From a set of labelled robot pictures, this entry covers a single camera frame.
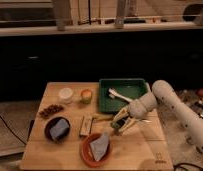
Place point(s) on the green pepper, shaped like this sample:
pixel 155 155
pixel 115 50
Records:
pixel 117 125

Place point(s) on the blue cloth on orange plate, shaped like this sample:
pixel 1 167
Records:
pixel 99 146

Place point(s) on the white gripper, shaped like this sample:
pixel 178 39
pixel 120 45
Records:
pixel 136 109

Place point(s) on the white bone toy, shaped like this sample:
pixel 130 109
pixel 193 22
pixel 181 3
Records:
pixel 113 93

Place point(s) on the yellow stick object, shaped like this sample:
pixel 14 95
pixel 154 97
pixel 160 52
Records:
pixel 102 118

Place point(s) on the orange plate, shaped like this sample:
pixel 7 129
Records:
pixel 86 152

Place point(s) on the blue cloth in black bowl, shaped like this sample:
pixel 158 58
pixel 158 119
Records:
pixel 59 129

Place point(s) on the white round container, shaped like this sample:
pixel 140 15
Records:
pixel 65 95

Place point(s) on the wooden rectangular block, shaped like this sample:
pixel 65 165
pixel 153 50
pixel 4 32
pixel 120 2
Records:
pixel 86 126

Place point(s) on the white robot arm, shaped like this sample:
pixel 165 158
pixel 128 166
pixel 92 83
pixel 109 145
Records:
pixel 162 91

